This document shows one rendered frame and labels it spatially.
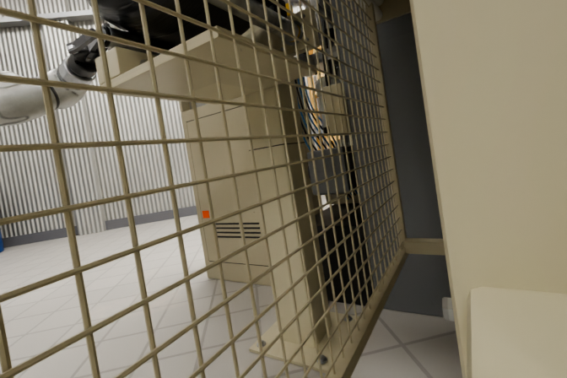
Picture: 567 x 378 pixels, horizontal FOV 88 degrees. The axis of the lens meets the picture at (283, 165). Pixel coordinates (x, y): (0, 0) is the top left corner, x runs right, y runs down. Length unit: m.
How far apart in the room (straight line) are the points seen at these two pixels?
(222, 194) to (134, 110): 3.03
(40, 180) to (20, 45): 1.70
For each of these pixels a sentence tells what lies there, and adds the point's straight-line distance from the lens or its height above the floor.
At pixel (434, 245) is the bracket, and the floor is 0.34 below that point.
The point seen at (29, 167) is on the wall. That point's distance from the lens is 4.88.
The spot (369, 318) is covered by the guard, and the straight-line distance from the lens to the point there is 0.53.
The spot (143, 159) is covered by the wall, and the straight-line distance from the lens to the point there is 4.29.
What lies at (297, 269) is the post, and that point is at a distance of 0.93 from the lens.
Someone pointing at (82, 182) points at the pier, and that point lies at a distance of 4.48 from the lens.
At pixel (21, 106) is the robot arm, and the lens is 1.08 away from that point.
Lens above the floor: 0.58
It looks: 2 degrees down
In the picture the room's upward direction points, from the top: 9 degrees counter-clockwise
